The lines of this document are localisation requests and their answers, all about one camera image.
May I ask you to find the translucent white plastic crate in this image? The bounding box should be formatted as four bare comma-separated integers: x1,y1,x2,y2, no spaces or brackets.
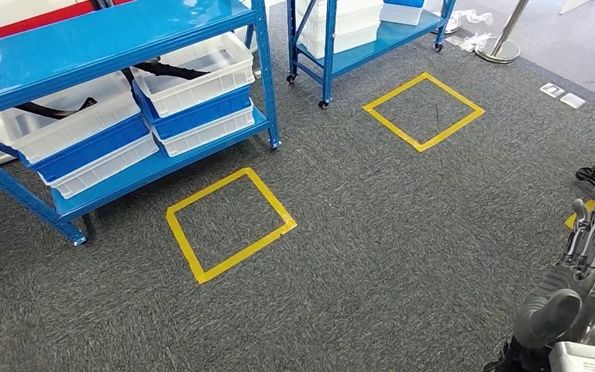
296,0,385,60

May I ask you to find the white car with red stripe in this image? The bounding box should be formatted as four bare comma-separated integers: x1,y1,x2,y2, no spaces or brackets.
0,0,139,176

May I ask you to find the clear plastic wrap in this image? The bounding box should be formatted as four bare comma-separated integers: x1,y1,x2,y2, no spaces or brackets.
446,31,494,53
449,9,494,26

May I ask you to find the black curved part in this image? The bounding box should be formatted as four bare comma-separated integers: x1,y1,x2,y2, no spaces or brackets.
132,60,212,81
15,96,98,120

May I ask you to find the chrome stanchion post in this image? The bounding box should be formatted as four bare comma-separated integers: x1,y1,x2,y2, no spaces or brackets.
474,0,531,65

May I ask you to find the white floor socket plate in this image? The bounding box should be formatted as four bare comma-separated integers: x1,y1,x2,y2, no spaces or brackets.
559,92,587,110
539,81,566,99

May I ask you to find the blue metal shelf rack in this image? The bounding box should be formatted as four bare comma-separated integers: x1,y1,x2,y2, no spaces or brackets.
284,0,458,110
0,0,283,247

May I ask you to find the chrome stanchion base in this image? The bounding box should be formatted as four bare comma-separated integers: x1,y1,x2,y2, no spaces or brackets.
429,15,463,36

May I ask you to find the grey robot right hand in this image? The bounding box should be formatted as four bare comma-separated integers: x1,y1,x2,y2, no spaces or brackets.
513,174,595,351

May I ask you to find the white plastic tray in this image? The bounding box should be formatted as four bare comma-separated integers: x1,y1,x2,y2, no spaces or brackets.
38,133,161,200
130,31,256,119
0,71,142,165
151,105,256,158

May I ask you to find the yellow floor tape square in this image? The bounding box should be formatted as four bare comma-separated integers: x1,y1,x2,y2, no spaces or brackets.
165,167,298,285
363,71,486,153
564,198,595,229

